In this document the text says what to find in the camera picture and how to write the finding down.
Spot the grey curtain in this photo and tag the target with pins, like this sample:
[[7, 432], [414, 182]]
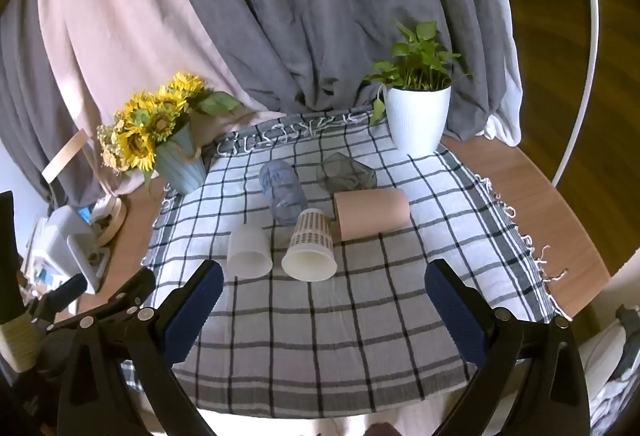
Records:
[[325, 5]]

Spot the white translucent plastic cup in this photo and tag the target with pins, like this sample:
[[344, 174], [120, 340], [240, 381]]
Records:
[[248, 251]]

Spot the white curtain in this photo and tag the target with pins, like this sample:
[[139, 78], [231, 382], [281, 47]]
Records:
[[507, 115]]

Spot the white plastic device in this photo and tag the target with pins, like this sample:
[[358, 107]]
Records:
[[65, 241]]

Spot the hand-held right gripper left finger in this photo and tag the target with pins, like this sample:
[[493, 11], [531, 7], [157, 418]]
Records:
[[192, 313]]

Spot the light blue ribbed flowerpot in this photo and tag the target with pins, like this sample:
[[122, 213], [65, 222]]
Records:
[[182, 165]]

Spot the grey clear crumpled cup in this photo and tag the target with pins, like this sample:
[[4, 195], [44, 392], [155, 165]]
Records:
[[345, 173]]

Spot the white and grey cloth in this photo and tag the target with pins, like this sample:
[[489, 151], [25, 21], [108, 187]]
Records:
[[605, 366]]

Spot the white ribbed flowerpot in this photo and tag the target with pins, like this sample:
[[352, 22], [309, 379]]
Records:
[[417, 120]]

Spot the white curved pipe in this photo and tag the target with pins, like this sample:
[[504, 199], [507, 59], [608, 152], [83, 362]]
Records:
[[590, 45]]

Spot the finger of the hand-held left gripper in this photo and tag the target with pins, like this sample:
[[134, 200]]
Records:
[[136, 283], [69, 290]]

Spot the light wooden strip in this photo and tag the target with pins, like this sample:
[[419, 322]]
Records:
[[65, 156]]

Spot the checked grey white tablecloth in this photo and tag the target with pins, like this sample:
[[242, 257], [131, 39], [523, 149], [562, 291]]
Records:
[[350, 316]]

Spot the pale pink curtain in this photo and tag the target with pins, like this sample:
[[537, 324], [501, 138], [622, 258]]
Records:
[[125, 30]]

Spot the green leafy plant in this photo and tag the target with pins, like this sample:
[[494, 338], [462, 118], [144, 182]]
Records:
[[420, 60]]

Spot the white patterned paper cup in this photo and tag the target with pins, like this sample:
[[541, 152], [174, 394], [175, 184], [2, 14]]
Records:
[[310, 256]]

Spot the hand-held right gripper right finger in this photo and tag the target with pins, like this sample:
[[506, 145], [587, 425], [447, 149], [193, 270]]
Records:
[[455, 316]]

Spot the clear printed plastic cup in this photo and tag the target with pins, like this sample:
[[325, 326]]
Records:
[[282, 196]]

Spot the sunflower bouquet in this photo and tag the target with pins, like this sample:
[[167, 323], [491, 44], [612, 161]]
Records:
[[145, 123]]

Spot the round wooden stand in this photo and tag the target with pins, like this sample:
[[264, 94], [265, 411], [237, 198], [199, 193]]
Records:
[[116, 221]]

